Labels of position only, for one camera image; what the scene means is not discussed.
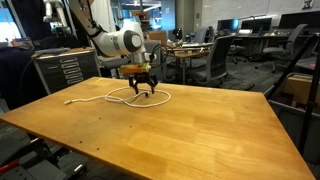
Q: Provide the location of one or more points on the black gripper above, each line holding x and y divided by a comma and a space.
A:
143, 78

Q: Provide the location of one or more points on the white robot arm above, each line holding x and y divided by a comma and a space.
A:
96, 18

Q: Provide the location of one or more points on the grey fabric office chair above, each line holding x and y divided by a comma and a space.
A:
153, 55

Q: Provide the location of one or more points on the round wooden table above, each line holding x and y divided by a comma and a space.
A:
185, 52

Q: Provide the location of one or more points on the dark grey office chair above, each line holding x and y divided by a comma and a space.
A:
215, 67

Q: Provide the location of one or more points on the grey drawer cabinet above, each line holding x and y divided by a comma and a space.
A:
59, 71

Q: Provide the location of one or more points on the computer monitor left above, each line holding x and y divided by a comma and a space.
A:
230, 24

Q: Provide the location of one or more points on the computer monitor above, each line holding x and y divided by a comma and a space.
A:
230, 24
291, 21
257, 25

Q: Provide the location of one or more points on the computer monitor middle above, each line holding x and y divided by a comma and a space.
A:
257, 25

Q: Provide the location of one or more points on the grey chair at right desk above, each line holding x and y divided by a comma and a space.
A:
284, 52

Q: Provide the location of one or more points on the grey plastic bin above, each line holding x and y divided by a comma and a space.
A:
291, 115

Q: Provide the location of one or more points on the cardboard box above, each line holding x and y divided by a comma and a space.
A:
298, 86

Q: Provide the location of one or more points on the computer monitor right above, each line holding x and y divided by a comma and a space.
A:
291, 21

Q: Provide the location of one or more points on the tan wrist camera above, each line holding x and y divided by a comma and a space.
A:
135, 68

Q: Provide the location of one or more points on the red handled tool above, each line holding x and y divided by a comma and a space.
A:
9, 166

